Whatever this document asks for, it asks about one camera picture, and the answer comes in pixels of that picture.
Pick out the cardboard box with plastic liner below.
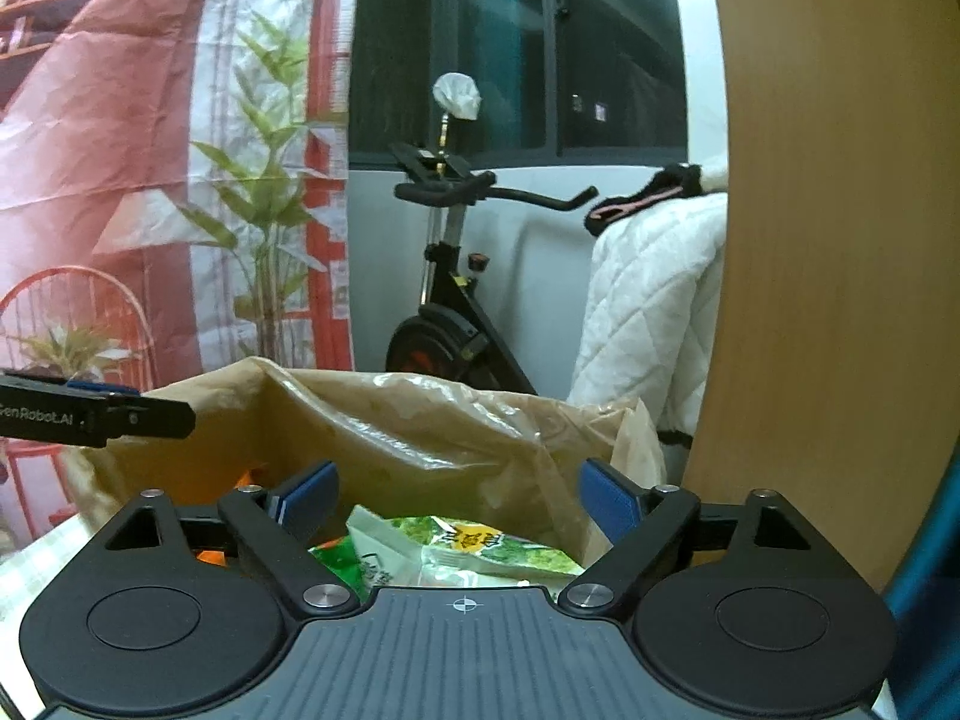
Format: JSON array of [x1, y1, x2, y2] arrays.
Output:
[[62, 358, 667, 569]]

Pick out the white quilted blanket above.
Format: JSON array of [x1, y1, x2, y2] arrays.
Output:
[[568, 156, 729, 436]]

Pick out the green snack bag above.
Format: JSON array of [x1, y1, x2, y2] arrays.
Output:
[[309, 505, 583, 598]]

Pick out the teal curtain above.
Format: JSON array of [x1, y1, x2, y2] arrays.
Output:
[[885, 449, 960, 720]]

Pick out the dark window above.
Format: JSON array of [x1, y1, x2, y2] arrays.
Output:
[[348, 0, 688, 169]]

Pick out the black exercise bike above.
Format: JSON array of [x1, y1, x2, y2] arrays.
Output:
[[386, 71, 599, 395]]

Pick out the orange snack bag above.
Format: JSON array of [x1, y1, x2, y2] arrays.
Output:
[[195, 466, 270, 567]]

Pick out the black pink item on blanket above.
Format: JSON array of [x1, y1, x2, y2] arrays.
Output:
[[584, 164, 703, 238]]

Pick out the red printed backdrop cloth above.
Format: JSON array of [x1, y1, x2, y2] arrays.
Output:
[[0, 0, 362, 550]]

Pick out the wooden board panel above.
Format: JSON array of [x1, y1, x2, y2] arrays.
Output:
[[685, 0, 958, 587]]

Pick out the green plaid tablecloth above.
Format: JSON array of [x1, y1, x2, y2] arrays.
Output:
[[0, 515, 101, 718]]

